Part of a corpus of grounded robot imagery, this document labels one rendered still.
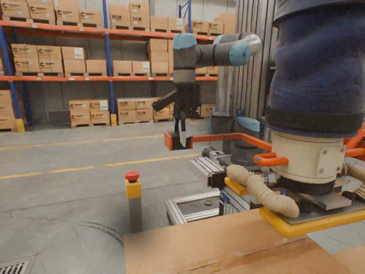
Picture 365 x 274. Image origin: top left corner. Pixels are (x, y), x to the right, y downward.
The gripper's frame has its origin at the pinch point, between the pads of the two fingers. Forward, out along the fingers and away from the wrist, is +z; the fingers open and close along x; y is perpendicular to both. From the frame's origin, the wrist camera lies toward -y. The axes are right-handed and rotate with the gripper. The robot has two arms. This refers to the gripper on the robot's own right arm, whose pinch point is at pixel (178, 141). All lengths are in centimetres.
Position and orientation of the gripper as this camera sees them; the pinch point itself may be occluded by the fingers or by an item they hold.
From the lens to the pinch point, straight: 76.9
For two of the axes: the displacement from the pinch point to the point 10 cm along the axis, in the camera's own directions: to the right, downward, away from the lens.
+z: 0.0, 9.6, 2.6
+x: -2.9, -2.5, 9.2
